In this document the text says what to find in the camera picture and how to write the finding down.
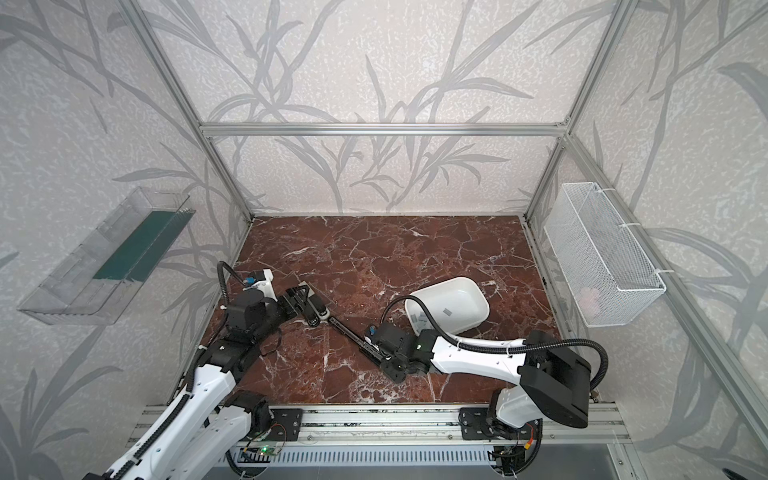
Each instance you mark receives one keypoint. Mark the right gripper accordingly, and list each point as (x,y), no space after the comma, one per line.
(370,343)

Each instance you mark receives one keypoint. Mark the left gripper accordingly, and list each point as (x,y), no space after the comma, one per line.
(297,301)

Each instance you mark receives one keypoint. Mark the black stapler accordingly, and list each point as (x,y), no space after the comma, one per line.
(310,323)
(354,336)

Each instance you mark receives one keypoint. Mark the beige stapler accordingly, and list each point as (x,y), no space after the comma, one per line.
(313,306)

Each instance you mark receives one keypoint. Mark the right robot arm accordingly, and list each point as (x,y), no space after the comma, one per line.
(548,378)

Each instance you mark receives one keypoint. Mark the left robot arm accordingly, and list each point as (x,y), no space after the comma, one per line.
(210,415)

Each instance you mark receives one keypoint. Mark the white oval tray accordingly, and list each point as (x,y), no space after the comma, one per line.
(463,297)

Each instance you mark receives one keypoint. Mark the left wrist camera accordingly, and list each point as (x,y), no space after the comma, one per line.
(261,280)

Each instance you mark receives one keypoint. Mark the aluminium front rail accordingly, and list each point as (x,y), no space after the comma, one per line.
(430,424)

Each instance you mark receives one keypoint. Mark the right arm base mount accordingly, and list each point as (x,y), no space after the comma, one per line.
(477,424)

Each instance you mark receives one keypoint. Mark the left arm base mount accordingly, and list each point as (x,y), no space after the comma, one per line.
(280,425)

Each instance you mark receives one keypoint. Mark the clear plastic wall bin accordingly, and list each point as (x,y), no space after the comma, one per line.
(97,281)

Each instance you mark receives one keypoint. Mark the white wire basket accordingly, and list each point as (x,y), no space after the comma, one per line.
(609,275)

